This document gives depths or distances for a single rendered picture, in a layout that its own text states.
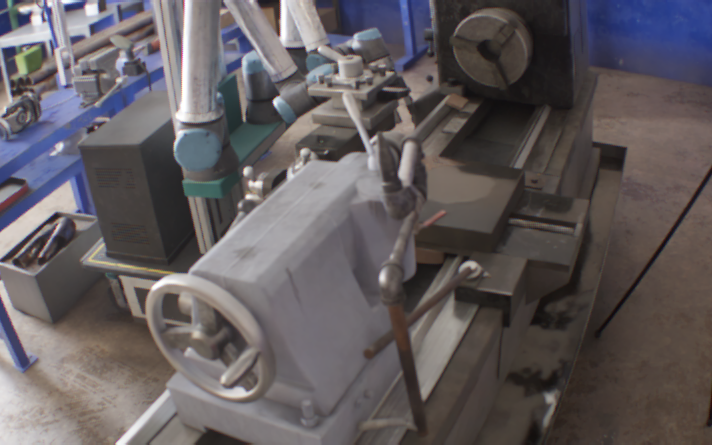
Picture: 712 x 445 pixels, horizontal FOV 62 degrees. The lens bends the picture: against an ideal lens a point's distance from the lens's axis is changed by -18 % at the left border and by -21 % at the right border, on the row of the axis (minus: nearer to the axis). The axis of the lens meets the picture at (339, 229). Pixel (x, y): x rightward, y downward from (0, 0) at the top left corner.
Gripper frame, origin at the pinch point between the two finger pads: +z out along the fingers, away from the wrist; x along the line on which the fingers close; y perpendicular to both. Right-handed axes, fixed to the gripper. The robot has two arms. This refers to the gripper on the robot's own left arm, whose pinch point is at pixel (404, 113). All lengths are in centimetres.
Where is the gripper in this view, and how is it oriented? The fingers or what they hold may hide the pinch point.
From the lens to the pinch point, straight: 255.0
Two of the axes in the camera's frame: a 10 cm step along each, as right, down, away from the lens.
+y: 7.8, -2.2, -5.9
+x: 4.8, -3.9, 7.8
